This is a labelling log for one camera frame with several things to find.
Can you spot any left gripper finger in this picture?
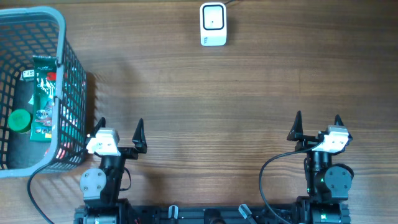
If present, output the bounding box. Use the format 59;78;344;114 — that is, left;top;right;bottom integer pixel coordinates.
132;118;146;149
90;117;106;137

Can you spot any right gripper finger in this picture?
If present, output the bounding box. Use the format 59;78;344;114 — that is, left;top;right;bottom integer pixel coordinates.
287;111;303;141
334;114;353;140

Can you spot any green 3M gloves packet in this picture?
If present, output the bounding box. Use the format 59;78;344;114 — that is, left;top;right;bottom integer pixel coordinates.
30;56;57;142

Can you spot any green lidded jar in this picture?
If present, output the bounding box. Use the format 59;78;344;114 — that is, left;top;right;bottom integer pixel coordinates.
7;109;32;133

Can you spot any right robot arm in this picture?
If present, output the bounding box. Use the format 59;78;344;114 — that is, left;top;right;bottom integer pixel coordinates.
287;111;354;224

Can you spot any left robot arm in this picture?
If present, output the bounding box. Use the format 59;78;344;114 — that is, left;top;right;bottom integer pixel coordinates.
73;118;147;224

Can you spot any grey plastic shopping basket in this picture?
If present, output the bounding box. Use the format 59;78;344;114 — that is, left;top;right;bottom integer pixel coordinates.
1;6;88;179

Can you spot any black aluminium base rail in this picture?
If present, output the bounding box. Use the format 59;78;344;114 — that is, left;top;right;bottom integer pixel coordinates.
73;198;351;224

